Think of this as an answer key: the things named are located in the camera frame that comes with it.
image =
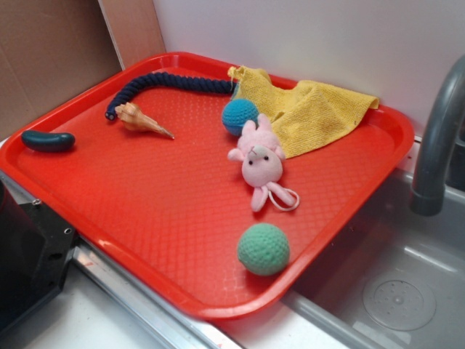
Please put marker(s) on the tan conch shell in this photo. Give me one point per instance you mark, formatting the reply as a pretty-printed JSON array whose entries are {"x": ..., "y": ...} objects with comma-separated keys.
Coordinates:
[{"x": 135, "y": 120}]

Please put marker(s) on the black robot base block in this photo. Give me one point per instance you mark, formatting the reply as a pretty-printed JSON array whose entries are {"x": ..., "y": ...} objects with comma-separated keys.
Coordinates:
[{"x": 36, "y": 247}]

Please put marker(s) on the pink plush bunny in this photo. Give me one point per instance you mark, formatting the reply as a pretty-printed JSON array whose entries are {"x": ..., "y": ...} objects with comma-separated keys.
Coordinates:
[{"x": 261, "y": 156}]

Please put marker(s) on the blue crochet ball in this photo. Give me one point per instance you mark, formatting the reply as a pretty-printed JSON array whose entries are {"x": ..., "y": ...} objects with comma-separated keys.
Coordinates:
[{"x": 236, "y": 113}]

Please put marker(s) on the green crochet ball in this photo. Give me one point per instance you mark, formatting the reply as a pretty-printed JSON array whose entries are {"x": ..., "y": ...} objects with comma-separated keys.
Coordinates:
[{"x": 263, "y": 249}]

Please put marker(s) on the red plastic tray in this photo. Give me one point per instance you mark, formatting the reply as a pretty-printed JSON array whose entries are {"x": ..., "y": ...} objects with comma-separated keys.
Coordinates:
[{"x": 172, "y": 212}]

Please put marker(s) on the yellow knitted cloth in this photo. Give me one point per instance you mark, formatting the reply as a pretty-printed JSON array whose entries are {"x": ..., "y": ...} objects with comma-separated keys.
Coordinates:
[{"x": 306, "y": 117}]

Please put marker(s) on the dark green toy cucumber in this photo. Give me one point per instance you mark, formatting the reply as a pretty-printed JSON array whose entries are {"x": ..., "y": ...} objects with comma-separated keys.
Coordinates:
[{"x": 48, "y": 142}]

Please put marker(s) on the grey toy sink basin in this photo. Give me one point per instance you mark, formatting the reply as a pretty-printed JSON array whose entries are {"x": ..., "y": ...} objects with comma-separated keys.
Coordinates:
[{"x": 390, "y": 278}]

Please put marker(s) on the grey toy faucet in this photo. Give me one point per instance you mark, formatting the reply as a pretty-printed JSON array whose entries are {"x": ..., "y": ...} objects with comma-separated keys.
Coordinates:
[{"x": 440, "y": 159}]

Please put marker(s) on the brown cardboard panel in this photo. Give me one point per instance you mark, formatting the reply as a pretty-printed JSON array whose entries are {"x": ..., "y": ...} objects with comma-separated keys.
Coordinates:
[{"x": 51, "y": 51}]

